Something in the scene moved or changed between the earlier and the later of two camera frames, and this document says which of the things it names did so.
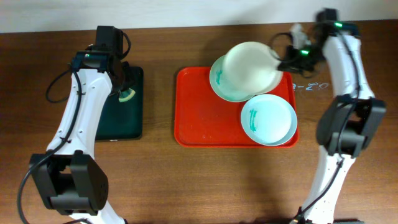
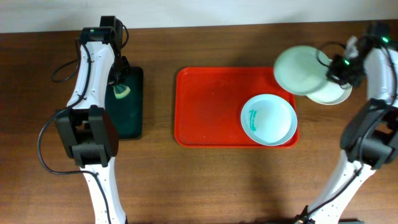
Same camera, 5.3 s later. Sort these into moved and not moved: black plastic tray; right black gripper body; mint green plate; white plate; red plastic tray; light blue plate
Moved: mint green plate; white plate; right black gripper body
Not moved: light blue plate; black plastic tray; red plastic tray
